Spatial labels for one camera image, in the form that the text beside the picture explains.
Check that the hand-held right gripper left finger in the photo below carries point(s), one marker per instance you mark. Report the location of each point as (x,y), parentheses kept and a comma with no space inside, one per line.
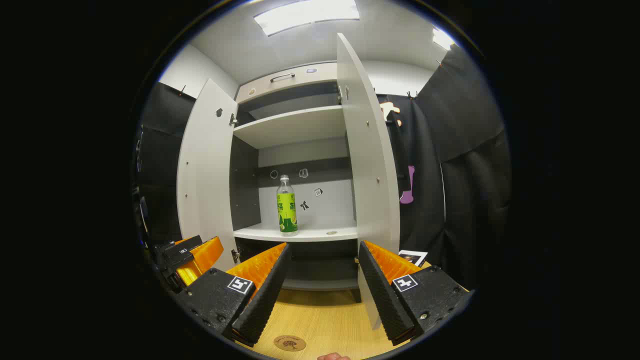
(267,295)

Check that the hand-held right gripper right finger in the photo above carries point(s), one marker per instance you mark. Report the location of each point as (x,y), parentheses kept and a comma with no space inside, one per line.
(382,295)

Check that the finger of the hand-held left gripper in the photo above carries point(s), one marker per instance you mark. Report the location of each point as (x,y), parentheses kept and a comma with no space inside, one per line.
(207,252)

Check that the round wooden coaster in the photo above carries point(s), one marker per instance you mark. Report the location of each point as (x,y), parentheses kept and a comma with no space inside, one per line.
(290,343)

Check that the white cabinet door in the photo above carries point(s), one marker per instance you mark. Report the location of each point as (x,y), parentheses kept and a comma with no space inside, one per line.
(367,165)
(207,175)

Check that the green label clear bottle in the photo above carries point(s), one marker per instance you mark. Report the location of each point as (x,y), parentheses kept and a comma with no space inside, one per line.
(287,215)

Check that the white and grey cabinet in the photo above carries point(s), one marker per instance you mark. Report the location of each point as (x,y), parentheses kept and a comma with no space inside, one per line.
(295,125)

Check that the black backdrop cloth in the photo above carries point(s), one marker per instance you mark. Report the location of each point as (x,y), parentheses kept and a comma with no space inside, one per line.
(465,200)

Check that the large ceiling light panel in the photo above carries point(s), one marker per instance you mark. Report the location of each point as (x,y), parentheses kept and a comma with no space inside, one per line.
(305,15)

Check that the small ceiling light panel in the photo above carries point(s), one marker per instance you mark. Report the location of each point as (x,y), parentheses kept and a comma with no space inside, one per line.
(442,39)

